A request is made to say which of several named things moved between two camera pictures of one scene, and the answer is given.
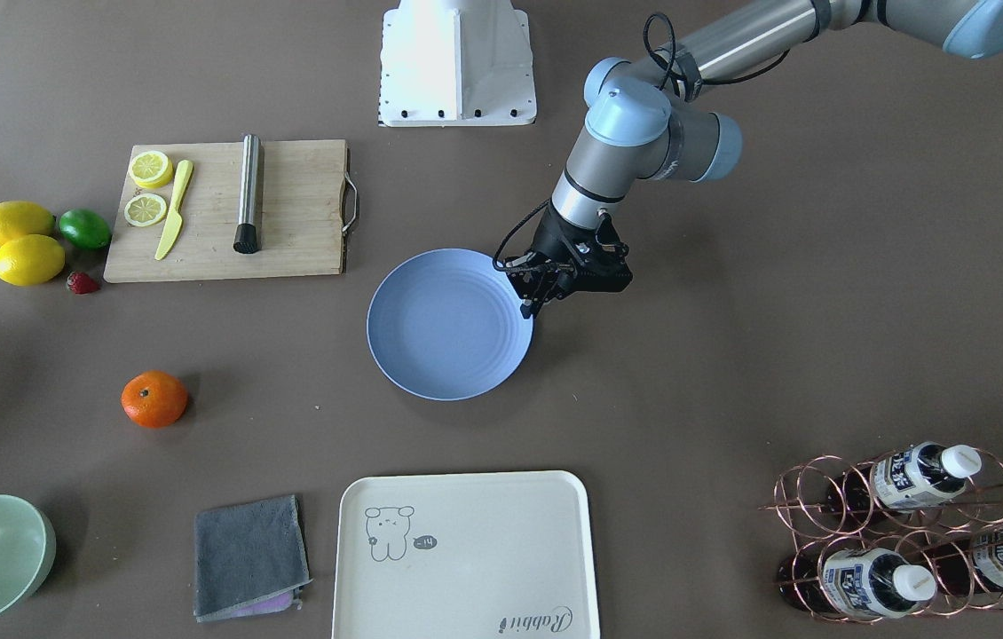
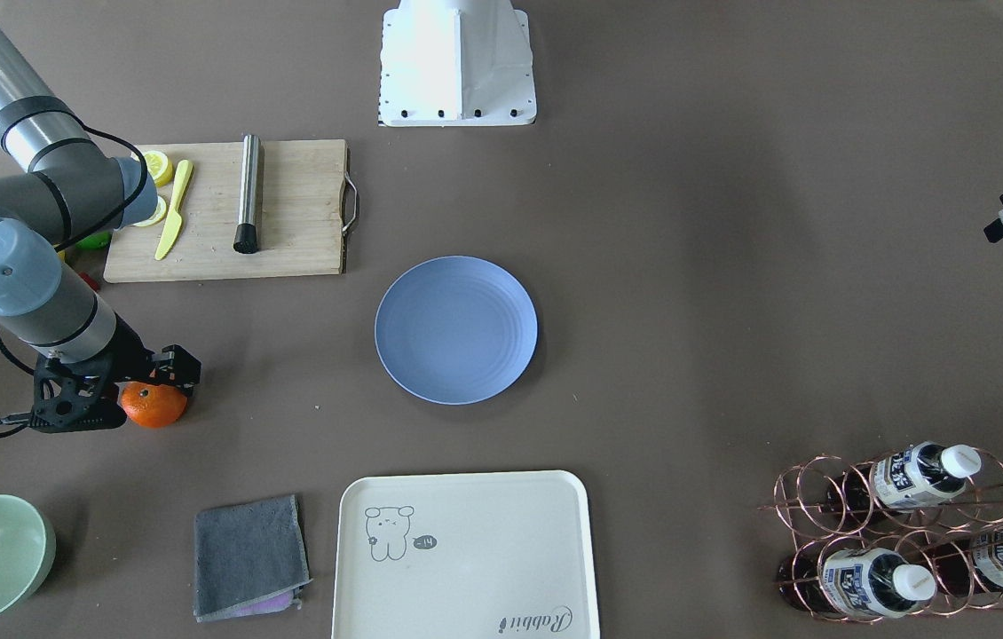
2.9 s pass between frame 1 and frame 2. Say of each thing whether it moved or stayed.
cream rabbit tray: stayed
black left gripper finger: moved
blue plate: stayed
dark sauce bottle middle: stayed
